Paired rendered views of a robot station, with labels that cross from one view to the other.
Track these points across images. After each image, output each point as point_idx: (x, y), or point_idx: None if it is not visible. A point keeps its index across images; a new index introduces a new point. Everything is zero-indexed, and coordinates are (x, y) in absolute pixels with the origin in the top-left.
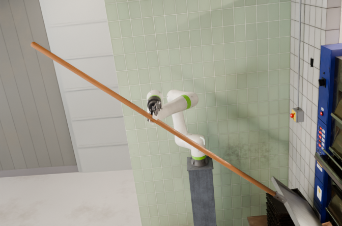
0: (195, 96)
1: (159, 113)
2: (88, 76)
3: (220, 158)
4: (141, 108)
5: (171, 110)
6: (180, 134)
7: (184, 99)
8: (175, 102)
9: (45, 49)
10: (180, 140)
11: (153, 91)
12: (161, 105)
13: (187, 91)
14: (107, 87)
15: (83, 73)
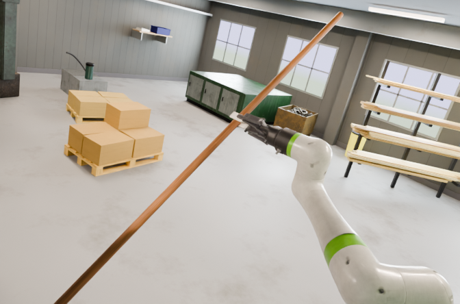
0: (350, 272)
1: (294, 177)
2: (299, 53)
3: (147, 209)
4: (252, 103)
5: (308, 206)
6: (204, 149)
7: (335, 235)
8: (328, 213)
9: (332, 19)
10: None
11: (313, 137)
12: (274, 142)
13: (386, 268)
14: (283, 68)
15: (303, 48)
